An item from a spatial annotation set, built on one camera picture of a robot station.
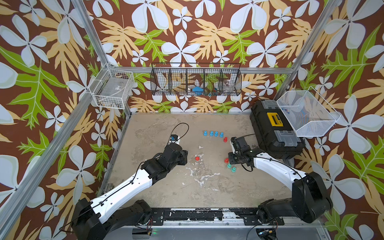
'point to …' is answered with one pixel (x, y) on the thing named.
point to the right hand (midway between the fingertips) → (230, 156)
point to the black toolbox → (273, 131)
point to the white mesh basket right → (306, 113)
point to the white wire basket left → (113, 89)
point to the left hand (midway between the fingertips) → (184, 150)
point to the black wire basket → (218, 79)
